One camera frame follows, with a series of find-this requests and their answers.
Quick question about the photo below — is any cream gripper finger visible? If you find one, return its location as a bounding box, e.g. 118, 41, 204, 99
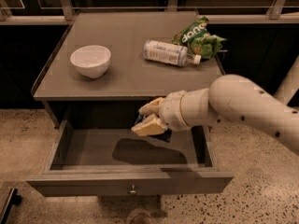
131, 114, 167, 136
138, 97, 164, 116

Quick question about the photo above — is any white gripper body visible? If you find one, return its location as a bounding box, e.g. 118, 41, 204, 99
158, 91, 191, 132

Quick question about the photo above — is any dark blue rxbar wrapper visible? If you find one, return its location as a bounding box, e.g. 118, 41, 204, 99
134, 115, 172, 143

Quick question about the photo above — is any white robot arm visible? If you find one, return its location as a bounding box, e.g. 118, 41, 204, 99
131, 75, 299, 154

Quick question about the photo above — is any open grey top drawer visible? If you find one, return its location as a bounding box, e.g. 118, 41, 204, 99
27, 120, 234, 197

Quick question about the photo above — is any grey cabinet with counter top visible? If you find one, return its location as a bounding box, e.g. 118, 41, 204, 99
32, 11, 224, 125

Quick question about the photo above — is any small metal drawer knob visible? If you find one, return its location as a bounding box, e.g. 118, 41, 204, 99
128, 185, 137, 195

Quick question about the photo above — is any white labelled plastic bottle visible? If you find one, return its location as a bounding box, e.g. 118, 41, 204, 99
143, 40, 202, 67

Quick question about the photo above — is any white ceramic bowl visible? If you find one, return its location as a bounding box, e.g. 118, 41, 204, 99
70, 45, 111, 78

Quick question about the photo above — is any green chip bag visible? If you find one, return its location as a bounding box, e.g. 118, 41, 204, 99
172, 16, 226, 59

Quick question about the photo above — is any black object at floor edge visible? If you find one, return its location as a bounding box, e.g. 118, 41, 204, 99
0, 189, 22, 224

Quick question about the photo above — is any metal railing frame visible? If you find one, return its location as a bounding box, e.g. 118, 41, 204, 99
0, 0, 299, 24

